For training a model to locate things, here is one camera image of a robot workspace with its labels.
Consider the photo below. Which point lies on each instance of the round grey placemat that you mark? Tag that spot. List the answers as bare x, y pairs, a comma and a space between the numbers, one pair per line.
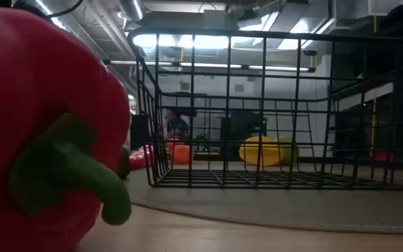
292, 206

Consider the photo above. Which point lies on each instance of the red background object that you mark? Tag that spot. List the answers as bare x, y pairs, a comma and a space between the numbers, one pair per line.
383, 156

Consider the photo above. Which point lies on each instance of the silver ventilation duct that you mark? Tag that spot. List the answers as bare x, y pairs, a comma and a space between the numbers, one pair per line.
132, 8

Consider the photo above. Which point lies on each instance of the red bell pepper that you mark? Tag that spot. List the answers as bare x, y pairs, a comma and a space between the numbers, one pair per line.
29, 70

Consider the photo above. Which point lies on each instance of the orange-red carrot with green top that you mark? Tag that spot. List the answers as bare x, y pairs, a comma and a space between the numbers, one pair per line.
138, 159

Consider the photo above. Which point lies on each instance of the dark green cucumber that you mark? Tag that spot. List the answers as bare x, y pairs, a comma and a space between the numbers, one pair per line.
124, 164

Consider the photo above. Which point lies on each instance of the long ceiling light fixture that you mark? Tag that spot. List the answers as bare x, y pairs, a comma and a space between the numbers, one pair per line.
208, 65

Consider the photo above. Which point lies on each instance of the orange cluster with leaves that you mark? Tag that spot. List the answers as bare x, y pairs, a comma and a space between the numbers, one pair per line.
181, 153

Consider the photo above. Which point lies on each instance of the black background cabinet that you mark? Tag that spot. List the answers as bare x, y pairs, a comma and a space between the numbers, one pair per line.
139, 133

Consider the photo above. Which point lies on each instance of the dark background monitor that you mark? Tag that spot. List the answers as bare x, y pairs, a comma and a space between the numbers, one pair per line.
243, 126

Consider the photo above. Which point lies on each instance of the person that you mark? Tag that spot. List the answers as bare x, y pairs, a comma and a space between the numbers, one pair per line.
176, 126

